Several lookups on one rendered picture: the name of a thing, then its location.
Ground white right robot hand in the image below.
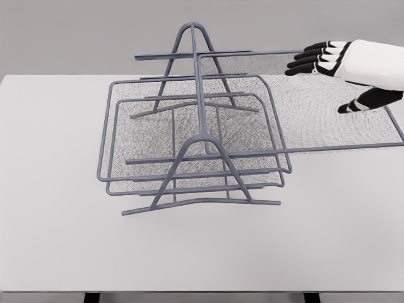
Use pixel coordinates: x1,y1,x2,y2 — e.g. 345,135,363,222
284,39,404,114

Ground large grey mesh tray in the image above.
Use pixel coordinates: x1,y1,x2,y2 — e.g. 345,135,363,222
196,49,404,157

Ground grey wire rack frame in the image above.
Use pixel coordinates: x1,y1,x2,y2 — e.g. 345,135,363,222
121,21,282,217

